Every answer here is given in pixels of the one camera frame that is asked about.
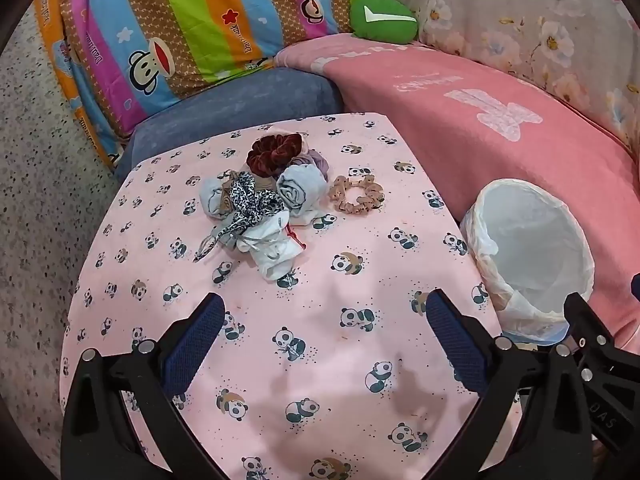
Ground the tan cloth piece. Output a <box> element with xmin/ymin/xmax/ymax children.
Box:
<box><xmin>220</xmin><ymin>170</ymin><xmax>253</xmax><ymax>213</ymax></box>

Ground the green round pillow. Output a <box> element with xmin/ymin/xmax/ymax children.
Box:
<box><xmin>349</xmin><ymin>0</ymin><xmax>418</xmax><ymax>41</ymax></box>

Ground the grey floral sheet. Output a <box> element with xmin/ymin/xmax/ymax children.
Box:
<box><xmin>360</xmin><ymin>0</ymin><xmax>640</xmax><ymax>161</ymax></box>

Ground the beige scrunchie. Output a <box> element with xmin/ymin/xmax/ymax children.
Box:
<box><xmin>327</xmin><ymin>174</ymin><xmax>386</xmax><ymax>217</ymax></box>

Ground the pink bow print blanket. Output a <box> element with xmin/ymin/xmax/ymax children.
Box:
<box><xmin>274</xmin><ymin>35</ymin><xmax>640</xmax><ymax>356</ymax></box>

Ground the pink panda print tablecloth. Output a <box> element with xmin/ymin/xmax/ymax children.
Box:
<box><xmin>59</xmin><ymin>112</ymin><xmax>526</xmax><ymax>480</ymax></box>

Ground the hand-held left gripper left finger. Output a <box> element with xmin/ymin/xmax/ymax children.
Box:
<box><xmin>60</xmin><ymin>292</ymin><xmax>236</xmax><ymax>480</ymax></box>

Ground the bin with white plastic liner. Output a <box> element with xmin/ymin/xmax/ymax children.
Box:
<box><xmin>459</xmin><ymin>178</ymin><xmax>596</xmax><ymax>346</ymax></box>

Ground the blue cushion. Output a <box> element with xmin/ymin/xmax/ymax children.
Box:
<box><xmin>114</xmin><ymin>67</ymin><xmax>345</xmax><ymax>183</ymax></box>

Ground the purple cloth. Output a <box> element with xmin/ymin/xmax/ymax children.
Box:
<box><xmin>287</xmin><ymin>149</ymin><xmax>331</xmax><ymax>182</ymax></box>

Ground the white sock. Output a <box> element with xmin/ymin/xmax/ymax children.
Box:
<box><xmin>235</xmin><ymin>210</ymin><xmax>307</xmax><ymax>281</ymax></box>

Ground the light blue cloth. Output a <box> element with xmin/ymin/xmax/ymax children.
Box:
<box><xmin>276</xmin><ymin>165</ymin><xmax>326</xmax><ymax>222</ymax></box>

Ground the striped monkey print blanket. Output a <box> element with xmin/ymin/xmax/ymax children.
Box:
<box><xmin>32</xmin><ymin>0</ymin><xmax>363</xmax><ymax>171</ymax></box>

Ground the leopard print ribbon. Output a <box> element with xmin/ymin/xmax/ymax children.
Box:
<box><xmin>192</xmin><ymin>171</ymin><xmax>283</xmax><ymax>263</ymax></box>

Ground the grey cloth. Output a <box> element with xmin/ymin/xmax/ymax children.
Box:
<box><xmin>200</xmin><ymin>176</ymin><xmax>236</xmax><ymax>220</ymax></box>

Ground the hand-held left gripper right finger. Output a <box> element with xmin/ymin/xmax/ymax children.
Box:
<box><xmin>425</xmin><ymin>289</ymin><xmax>601</xmax><ymax>480</ymax></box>

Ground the dark red scrunchie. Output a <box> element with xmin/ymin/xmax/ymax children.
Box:
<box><xmin>246</xmin><ymin>132</ymin><xmax>311</xmax><ymax>178</ymax></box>

